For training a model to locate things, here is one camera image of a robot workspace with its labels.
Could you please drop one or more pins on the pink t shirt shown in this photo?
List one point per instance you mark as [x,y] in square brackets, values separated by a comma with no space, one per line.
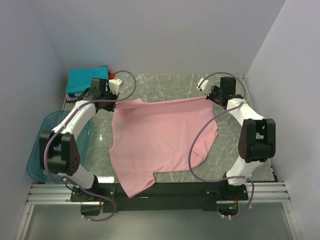
[159,137]

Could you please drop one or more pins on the folded teal t shirt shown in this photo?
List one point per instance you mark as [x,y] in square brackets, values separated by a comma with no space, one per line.
[80,80]

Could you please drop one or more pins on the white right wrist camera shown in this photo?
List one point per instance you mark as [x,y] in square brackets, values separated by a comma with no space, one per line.
[203,86]

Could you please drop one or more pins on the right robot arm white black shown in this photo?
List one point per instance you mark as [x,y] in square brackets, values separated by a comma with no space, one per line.
[257,140]

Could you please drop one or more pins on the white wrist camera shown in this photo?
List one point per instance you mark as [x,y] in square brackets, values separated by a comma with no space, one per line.
[114,85]
[203,86]

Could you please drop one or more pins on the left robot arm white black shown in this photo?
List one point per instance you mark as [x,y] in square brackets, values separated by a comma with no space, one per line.
[59,154]

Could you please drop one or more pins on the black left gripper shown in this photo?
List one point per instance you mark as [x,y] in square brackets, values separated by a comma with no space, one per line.
[110,108]

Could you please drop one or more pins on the folded dark red t shirt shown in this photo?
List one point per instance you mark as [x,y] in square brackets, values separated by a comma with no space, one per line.
[71,98]

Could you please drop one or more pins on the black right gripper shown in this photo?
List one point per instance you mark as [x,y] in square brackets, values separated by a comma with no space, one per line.
[210,96]

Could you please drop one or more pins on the aluminium extrusion rail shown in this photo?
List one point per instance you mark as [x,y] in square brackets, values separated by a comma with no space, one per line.
[58,194]

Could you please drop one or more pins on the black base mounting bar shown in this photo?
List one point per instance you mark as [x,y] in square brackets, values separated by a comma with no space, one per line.
[160,196]

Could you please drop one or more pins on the folded white t shirt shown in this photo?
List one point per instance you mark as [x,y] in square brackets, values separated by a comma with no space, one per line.
[72,97]

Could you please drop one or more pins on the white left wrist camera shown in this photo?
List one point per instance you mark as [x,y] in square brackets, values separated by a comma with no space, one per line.
[114,85]

